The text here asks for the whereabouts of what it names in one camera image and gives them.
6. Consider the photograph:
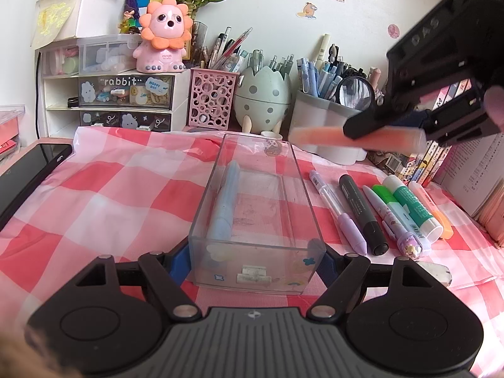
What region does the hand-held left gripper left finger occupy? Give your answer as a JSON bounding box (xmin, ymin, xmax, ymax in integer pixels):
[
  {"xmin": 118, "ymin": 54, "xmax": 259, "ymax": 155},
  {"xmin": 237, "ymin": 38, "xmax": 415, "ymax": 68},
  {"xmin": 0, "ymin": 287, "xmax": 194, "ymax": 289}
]
[{"xmin": 73, "ymin": 238, "xmax": 202, "ymax": 322}]

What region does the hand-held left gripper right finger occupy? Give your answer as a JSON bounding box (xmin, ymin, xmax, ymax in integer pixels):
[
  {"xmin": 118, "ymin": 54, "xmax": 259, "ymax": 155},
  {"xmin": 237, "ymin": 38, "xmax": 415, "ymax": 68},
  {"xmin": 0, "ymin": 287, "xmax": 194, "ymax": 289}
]
[{"xmin": 306, "ymin": 242, "xmax": 432, "ymax": 322}]

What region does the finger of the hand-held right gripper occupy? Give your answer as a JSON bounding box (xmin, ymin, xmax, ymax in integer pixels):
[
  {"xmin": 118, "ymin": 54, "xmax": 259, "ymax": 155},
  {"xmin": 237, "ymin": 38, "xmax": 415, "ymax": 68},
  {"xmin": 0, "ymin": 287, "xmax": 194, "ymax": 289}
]
[
  {"xmin": 394, "ymin": 100, "xmax": 504, "ymax": 146},
  {"xmin": 342, "ymin": 96, "xmax": 420, "ymax": 140}
]

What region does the peach highlighter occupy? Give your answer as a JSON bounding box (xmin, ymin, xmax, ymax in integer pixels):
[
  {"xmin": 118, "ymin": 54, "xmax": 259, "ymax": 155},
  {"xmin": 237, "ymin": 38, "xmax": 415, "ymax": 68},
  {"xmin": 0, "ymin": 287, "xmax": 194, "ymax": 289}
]
[{"xmin": 289, "ymin": 125, "xmax": 428, "ymax": 154}]

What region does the purple mechanical pencil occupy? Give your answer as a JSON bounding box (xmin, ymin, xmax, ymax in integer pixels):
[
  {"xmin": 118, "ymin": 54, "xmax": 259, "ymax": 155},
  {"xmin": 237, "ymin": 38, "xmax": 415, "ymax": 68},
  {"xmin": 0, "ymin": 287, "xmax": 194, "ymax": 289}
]
[{"xmin": 308, "ymin": 169, "xmax": 368, "ymax": 255}]

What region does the black marker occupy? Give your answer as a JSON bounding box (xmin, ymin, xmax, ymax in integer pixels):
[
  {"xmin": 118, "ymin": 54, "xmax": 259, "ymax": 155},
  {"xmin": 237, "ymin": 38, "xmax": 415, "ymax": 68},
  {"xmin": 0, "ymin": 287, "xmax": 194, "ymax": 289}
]
[{"xmin": 339, "ymin": 174, "xmax": 390, "ymax": 256}]

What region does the green cap white marker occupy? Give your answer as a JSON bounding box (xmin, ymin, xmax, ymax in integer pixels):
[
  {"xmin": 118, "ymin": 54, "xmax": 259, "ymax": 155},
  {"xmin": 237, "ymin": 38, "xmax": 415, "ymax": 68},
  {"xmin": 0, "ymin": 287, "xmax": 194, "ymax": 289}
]
[{"xmin": 372, "ymin": 183, "xmax": 430, "ymax": 250}]

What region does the purple charm pen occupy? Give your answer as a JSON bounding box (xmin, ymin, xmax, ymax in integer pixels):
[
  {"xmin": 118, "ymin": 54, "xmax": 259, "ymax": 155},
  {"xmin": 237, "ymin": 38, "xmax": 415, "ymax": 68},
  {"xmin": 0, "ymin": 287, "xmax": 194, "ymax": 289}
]
[{"xmin": 362, "ymin": 184, "xmax": 427, "ymax": 261}]

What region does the green label glue stick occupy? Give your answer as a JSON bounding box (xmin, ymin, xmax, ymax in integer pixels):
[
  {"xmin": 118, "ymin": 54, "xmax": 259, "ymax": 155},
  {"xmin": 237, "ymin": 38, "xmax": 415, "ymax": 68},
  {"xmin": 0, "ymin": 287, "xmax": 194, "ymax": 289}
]
[{"xmin": 383, "ymin": 174, "xmax": 444, "ymax": 243}]

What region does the clear plastic organizer box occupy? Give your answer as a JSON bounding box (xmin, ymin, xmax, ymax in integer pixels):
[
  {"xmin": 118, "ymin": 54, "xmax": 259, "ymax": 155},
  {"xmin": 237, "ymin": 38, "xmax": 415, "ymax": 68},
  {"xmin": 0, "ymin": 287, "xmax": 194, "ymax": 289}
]
[{"xmin": 188, "ymin": 133, "xmax": 327, "ymax": 296}]

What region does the orange highlighter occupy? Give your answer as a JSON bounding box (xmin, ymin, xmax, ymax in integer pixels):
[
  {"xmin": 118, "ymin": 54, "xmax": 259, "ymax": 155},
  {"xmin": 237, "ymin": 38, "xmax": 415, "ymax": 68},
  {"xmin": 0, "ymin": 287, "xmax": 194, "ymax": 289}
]
[{"xmin": 407, "ymin": 181, "xmax": 454, "ymax": 240}]

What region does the white eraser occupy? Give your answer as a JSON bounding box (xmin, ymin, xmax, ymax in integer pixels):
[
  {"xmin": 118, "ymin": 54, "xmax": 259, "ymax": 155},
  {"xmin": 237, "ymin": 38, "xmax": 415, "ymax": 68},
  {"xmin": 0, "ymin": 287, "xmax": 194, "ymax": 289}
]
[{"xmin": 416, "ymin": 261, "xmax": 453, "ymax": 287}]

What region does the person's left forearm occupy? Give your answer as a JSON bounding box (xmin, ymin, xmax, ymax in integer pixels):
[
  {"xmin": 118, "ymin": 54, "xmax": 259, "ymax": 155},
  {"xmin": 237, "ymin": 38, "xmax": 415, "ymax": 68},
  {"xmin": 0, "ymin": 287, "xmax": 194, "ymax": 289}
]
[{"xmin": 0, "ymin": 333, "xmax": 85, "ymax": 378}]

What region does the person's right hand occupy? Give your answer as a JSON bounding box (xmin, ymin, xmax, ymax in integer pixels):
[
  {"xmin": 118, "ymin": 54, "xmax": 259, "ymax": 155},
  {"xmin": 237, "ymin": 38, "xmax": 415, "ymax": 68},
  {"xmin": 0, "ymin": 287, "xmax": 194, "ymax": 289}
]
[{"xmin": 485, "ymin": 88, "xmax": 504, "ymax": 132}]

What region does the magnifying glass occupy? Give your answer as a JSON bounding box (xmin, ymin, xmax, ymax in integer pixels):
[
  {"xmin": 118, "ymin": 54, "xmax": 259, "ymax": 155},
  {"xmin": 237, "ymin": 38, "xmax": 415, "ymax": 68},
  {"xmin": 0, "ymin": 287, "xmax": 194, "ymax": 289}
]
[{"xmin": 335, "ymin": 76, "xmax": 378, "ymax": 111}]

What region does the pink spine comic book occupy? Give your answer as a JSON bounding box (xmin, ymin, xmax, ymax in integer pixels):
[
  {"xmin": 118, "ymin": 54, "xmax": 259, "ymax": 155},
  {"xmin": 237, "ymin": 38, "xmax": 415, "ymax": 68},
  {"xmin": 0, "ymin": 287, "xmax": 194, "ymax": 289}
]
[
  {"xmin": 407, "ymin": 153, "xmax": 424, "ymax": 184},
  {"xmin": 368, "ymin": 150, "xmax": 412, "ymax": 178},
  {"xmin": 417, "ymin": 150, "xmax": 434, "ymax": 186},
  {"xmin": 427, "ymin": 142, "xmax": 442, "ymax": 187},
  {"xmin": 435, "ymin": 142, "xmax": 453, "ymax": 184}
]

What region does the white flower-shaped pen holder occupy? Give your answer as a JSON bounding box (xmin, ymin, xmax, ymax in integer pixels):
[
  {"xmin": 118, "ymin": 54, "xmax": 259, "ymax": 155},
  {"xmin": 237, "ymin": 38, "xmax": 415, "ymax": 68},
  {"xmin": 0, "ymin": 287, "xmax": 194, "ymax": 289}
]
[{"xmin": 289, "ymin": 89, "xmax": 379, "ymax": 166}]

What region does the bundle of blue black pens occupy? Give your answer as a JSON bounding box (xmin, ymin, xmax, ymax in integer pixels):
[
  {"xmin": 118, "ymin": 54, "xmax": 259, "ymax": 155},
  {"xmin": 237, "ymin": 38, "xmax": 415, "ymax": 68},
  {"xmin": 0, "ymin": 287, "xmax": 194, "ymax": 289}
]
[{"xmin": 295, "ymin": 33, "xmax": 388, "ymax": 101}]

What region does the light blue pen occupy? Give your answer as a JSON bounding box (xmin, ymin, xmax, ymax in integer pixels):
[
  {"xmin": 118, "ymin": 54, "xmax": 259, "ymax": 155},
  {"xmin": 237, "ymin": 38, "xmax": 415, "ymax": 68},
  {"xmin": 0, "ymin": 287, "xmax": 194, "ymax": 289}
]
[{"xmin": 209, "ymin": 161, "xmax": 242, "ymax": 242}]

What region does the stack of printed paper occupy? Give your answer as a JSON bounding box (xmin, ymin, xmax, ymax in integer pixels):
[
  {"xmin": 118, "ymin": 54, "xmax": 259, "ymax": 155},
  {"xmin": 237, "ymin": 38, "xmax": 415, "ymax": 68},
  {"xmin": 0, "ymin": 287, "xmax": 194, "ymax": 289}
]
[{"xmin": 433, "ymin": 130, "xmax": 504, "ymax": 221}]

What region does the red checked tablecloth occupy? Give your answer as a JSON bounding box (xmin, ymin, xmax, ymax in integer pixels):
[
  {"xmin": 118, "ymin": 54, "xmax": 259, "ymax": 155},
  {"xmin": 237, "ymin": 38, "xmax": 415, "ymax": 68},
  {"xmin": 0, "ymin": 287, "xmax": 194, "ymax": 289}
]
[{"xmin": 0, "ymin": 126, "xmax": 504, "ymax": 378}]

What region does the green egg pen holder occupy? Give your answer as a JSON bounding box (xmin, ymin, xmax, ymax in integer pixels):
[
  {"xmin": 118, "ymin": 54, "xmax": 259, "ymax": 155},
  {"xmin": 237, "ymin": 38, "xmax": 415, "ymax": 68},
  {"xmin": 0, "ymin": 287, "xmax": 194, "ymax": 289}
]
[{"xmin": 234, "ymin": 65, "xmax": 293, "ymax": 134}]

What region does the bundle of grey-green pens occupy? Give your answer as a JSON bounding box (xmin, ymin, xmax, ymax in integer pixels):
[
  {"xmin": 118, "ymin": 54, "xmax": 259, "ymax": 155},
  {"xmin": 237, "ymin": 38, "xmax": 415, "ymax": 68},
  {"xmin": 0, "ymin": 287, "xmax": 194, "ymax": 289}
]
[{"xmin": 240, "ymin": 49, "xmax": 296, "ymax": 77}]

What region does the pink perforated pen holder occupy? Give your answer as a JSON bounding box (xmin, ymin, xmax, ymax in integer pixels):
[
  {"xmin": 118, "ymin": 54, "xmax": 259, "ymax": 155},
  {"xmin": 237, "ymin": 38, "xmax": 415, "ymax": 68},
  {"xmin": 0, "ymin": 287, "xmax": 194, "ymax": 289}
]
[{"xmin": 189, "ymin": 67, "xmax": 241, "ymax": 130}]

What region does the bundle of slim pens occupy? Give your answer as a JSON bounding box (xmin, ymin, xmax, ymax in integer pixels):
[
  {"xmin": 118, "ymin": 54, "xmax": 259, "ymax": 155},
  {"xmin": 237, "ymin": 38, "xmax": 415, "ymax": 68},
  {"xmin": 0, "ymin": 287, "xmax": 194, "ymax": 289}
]
[{"xmin": 199, "ymin": 27, "xmax": 253, "ymax": 73}]

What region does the white drawer organizer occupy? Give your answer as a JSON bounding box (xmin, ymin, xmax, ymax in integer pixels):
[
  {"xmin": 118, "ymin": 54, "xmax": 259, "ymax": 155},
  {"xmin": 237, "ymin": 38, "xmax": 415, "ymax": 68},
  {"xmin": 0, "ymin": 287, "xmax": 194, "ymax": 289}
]
[{"xmin": 37, "ymin": 69, "xmax": 192, "ymax": 138}]

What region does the black tablet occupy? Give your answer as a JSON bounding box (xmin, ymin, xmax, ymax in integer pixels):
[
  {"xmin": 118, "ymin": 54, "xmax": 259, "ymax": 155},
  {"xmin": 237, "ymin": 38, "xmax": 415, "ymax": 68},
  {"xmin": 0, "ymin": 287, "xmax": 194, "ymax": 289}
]
[{"xmin": 0, "ymin": 143, "xmax": 73, "ymax": 229}]

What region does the pink flat box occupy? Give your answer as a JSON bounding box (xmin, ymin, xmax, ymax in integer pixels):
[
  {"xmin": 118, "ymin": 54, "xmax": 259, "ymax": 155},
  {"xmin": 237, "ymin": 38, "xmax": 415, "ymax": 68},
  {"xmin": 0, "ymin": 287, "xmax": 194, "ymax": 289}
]
[{"xmin": 0, "ymin": 104, "xmax": 26, "ymax": 166}]

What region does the clear small drawer box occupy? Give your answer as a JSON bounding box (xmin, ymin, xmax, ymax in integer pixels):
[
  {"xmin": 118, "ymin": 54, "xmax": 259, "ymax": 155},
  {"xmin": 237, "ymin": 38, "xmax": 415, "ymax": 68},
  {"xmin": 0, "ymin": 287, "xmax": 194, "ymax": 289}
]
[{"xmin": 39, "ymin": 33, "xmax": 142, "ymax": 77}]

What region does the pink lion figurine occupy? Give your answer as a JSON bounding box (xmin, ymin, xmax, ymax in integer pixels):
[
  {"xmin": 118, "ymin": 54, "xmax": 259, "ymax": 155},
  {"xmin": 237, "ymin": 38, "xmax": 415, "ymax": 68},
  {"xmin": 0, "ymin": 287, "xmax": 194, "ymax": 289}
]
[{"xmin": 132, "ymin": 0, "xmax": 193, "ymax": 73}]

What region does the small colourful toy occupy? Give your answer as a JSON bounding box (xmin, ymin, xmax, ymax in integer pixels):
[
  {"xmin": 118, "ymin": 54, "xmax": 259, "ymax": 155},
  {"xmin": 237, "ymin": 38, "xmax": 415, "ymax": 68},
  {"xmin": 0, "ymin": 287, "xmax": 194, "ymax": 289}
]
[{"xmin": 118, "ymin": 8, "xmax": 139, "ymax": 35}]

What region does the white storage box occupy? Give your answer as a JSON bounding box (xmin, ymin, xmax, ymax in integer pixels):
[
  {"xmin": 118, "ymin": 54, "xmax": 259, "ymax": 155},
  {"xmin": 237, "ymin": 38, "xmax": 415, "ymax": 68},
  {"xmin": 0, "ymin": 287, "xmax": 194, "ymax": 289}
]
[{"xmin": 31, "ymin": 0, "xmax": 129, "ymax": 50}]

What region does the black cable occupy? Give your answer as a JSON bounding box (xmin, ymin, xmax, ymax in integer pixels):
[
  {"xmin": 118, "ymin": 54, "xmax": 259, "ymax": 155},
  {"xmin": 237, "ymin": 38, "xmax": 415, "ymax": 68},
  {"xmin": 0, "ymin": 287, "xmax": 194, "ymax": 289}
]
[{"xmin": 36, "ymin": 49, "xmax": 45, "ymax": 138}]

